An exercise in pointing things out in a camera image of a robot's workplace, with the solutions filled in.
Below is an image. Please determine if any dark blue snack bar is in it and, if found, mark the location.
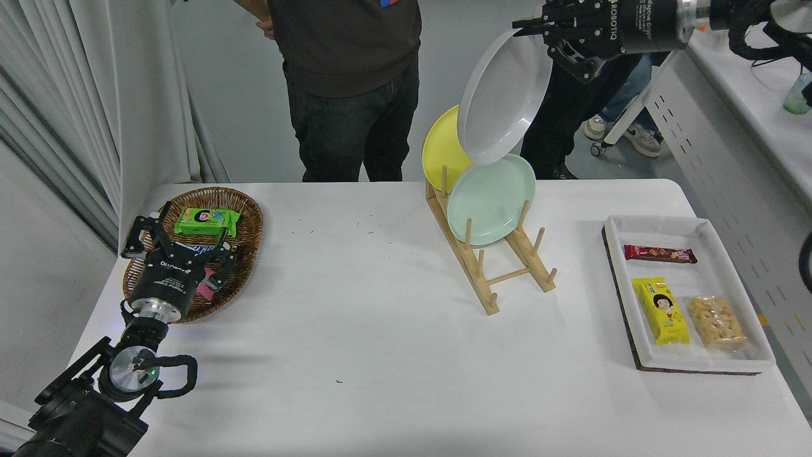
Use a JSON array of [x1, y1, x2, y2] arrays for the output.
[[173, 239, 223, 255]]

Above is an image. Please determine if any brown wicker basket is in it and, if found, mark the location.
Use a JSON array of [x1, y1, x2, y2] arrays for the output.
[[122, 187, 265, 324]]

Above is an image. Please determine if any person in black trousers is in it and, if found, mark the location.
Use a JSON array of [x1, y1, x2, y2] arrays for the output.
[[520, 51, 641, 180]]

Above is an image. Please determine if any red snack bar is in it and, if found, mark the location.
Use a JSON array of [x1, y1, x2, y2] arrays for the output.
[[624, 244, 698, 264]]

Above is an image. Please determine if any person in blue jeans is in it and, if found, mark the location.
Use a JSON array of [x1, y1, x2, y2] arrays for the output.
[[584, 54, 662, 157]]

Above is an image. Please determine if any person standing in brown top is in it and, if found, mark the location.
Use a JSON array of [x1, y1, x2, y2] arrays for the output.
[[235, 0, 422, 183]]

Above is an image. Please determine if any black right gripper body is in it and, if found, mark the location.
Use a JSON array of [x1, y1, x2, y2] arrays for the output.
[[601, 0, 688, 57]]

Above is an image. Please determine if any clear bag of puffed snack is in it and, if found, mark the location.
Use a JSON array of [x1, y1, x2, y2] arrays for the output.
[[687, 295, 748, 351]]

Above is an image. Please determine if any yellow snack pack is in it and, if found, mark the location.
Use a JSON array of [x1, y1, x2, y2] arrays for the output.
[[631, 277, 691, 346]]

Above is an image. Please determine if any grey plate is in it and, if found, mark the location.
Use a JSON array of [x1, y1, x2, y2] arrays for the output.
[[457, 27, 554, 167]]

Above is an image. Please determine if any white tray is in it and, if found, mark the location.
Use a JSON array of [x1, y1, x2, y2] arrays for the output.
[[603, 215, 776, 374]]

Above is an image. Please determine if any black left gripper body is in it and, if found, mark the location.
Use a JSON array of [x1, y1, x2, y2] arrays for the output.
[[129, 248, 212, 313]]

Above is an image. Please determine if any green snack pack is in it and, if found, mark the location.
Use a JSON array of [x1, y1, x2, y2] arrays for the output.
[[174, 207, 242, 239]]

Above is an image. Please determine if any yellow plate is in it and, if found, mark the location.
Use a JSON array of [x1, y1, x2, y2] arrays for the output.
[[422, 105, 476, 192]]

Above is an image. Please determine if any white curtain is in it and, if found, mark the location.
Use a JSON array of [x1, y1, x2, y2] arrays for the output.
[[0, 0, 230, 251]]

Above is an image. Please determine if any white side desk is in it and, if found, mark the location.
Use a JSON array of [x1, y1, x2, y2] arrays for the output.
[[590, 25, 812, 407]]

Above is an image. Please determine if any wooden plate rack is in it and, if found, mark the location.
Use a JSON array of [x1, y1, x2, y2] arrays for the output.
[[424, 164, 558, 316]]

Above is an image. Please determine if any mint green plate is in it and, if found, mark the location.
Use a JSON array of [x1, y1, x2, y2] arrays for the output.
[[446, 154, 537, 246]]

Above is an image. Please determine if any green translucent bottle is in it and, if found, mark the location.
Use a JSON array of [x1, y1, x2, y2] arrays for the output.
[[783, 70, 812, 115]]

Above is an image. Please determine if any pink snack pack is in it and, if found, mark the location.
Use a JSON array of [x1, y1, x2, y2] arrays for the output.
[[195, 267, 224, 300]]

